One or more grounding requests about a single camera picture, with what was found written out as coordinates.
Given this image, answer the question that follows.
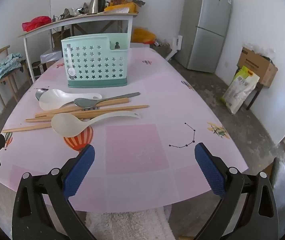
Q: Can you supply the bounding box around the white plastic rice spoon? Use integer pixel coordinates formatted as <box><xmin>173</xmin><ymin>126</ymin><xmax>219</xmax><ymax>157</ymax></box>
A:
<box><xmin>51</xmin><ymin>111</ymin><xmax>141</xmax><ymax>138</ymax></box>
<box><xmin>39</xmin><ymin>89</ymin><xmax>102</xmax><ymax>111</ymax></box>

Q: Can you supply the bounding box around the large cardboard box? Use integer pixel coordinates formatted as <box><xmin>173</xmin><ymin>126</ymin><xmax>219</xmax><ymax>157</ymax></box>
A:
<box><xmin>237</xmin><ymin>47</ymin><xmax>278</xmax><ymax>88</ymax></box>

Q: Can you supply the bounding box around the silver refrigerator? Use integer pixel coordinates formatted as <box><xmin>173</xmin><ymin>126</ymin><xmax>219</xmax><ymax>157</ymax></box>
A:
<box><xmin>174</xmin><ymin>0</ymin><xmax>233</xmax><ymax>73</ymax></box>

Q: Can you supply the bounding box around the orange plastic bag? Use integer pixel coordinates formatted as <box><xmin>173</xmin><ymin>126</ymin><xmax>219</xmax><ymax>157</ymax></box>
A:
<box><xmin>131</xmin><ymin>27</ymin><xmax>156</xmax><ymax>45</ymax></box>

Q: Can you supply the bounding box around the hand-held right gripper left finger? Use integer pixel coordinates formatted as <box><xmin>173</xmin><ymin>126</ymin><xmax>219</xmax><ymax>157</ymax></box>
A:
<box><xmin>12</xmin><ymin>144</ymin><xmax>96</xmax><ymax>240</ymax></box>

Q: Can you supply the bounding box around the wooden chopstick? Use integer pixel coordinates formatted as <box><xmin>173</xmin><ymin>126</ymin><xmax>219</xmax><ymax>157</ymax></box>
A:
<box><xmin>2</xmin><ymin>109</ymin><xmax>134</xmax><ymax>133</ymax></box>
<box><xmin>46</xmin><ymin>108</ymin><xmax>101</xmax><ymax>117</ymax></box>
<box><xmin>25</xmin><ymin>105</ymin><xmax>149</xmax><ymax>123</ymax></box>
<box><xmin>35</xmin><ymin>98</ymin><xmax>130</xmax><ymax>118</ymax></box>

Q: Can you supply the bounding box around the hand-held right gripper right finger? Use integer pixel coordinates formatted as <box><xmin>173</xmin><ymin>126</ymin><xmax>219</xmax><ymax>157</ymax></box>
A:
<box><xmin>194</xmin><ymin>142</ymin><xmax>279</xmax><ymax>240</ymax></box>

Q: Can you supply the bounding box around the white handheld vacuum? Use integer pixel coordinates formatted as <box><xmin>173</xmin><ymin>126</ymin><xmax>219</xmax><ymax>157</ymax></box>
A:
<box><xmin>166</xmin><ymin>35</ymin><xmax>183</xmax><ymax>61</ymax></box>

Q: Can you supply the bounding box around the white desk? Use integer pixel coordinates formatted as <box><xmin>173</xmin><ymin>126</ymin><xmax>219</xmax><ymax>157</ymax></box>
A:
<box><xmin>18</xmin><ymin>11</ymin><xmax>138</xmax><ymax>83</ymax></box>

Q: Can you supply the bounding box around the pink printed tablecloth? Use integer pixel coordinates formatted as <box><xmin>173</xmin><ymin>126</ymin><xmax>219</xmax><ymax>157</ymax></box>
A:
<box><xmin>0</xmin><ymin>42</ymin><xmax>248</xmax><ymax>212</ymax></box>

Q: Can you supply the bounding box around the metal spoon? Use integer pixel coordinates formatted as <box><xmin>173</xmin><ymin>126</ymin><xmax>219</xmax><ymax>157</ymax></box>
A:
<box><xmin>74</xmin><ymin>92</ymin><xmax>141</xmax><ymax>109</ymax></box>
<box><xmin>35</xmin><ymin>88</ymin><xmax>50</xmax><ymax>101</ymax></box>

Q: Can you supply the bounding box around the small cardboard box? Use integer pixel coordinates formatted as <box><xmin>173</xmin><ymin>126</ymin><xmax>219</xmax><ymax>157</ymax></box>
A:
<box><xmin>39</xmin><ymin>61</ymin><xmax>58</xmax><ymax>74</ymax></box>

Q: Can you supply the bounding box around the green yellow rice bag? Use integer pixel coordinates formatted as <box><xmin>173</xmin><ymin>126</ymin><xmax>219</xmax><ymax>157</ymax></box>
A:
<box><xmin>220</xmin><ymin>66</ymin><xmax>260</xmax><ymax>115</ymax></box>

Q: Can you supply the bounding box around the blue patterned cloth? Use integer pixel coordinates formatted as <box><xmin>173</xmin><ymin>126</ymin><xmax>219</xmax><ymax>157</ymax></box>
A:
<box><xmin>0</xmin><ymin>53</ymin><xmax>23</xmax><ymax>82</ymax></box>

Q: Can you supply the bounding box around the plastic covered white box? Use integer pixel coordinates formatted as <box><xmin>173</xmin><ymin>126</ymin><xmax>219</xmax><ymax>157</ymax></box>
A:
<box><xmin>40</xmin><ymin>51</ymin><xmax>63</xmax><ymax>64</ymax></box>

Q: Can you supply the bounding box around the steel electric kettle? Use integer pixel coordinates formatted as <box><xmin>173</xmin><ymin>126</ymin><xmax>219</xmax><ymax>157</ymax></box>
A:
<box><xmin>86</xmin><ymin>0</ymin><xmax>107</xmax><ymax>15</ymax></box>

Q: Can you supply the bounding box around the red plastic bag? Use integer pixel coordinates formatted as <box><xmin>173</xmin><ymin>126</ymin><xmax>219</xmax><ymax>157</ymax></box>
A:
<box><xmin>22</xmin><ymin>16</ymin><xmax>52</xmax><ymax>32</ymax></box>

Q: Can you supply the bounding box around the green plastic utensil holder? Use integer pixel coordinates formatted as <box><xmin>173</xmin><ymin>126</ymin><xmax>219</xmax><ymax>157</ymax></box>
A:
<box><xmin>61</xmin><ymin>33</ymin><xmax>128</xmax><ymax>88</ymax></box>

